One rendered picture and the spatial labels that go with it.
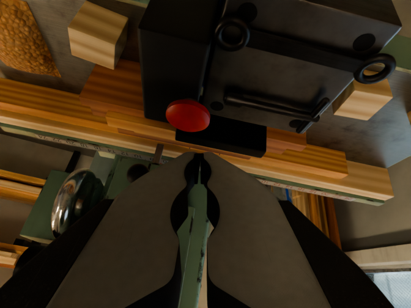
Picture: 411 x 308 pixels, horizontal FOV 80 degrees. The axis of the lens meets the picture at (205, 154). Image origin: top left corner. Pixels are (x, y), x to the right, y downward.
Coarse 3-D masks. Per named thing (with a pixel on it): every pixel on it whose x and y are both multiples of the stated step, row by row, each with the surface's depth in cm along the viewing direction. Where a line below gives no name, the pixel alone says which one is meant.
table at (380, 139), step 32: (32, 0) 24; (64, 0) 23; (96, 0) 23; (128, 0) 23; (64, 32) 27; (128, 32) 25; (0, 64) 32; (64, 64) 31; (320, 128) 34; (352, 128) 34; (384, 128) 33; (352, 160) 40; (384, 160) 39
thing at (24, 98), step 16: (0, 80) 34; (0, 96) 33; (16, 96) 33; (32, 96) 34; (48, 96) 34; (64, 96) 35; (16, 112) 34; (32, 112) 34; (48, 112) 33; (64, 112) 33; (80, 112) 34; (96, 128) 35; (112, 128) 34; (256, 160) 37; (272, 160) 36; (288, 160) 36; (304, 160) 36; (320, 160) 37; (336, 160) 37; (336, 176) 37
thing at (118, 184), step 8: (120, 160) 27; (128, 160) 27; (136, 160) 28; (120, 168) 27; (128, 168) 27; (152, 168) 27; (120, 176) 26; (112, 184) 26; (120, 184) 26; (128, 184) 26; (112, 192) 25
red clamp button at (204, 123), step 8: (176, 104) 16; (184, 104) 15; (192, 104) 15; (200, 104) 16; (168, 112) 16; (176, 112) 16; (184, 112) 16; (192, 112) 16; (200, 112) 16; (208, 112) 16; (168, 120) 17; (176, 120) 16; (184, 120) 16; (192, 120) 16; (200, 120) 16; (208, 120) 16; (184, 128) 17; (192, 128) 17; (200, 128) 17
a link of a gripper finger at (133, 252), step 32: (192, 160) 11; (128, 192) 9; (160, 192) 9; (128, 224) 7; (160, 224) 7; (96, 256) 6; (128, 256) 6; (160, 256) 6; (64, 288) 6; (96, 288) 6; (128, 288) 6; (160, 288) 6
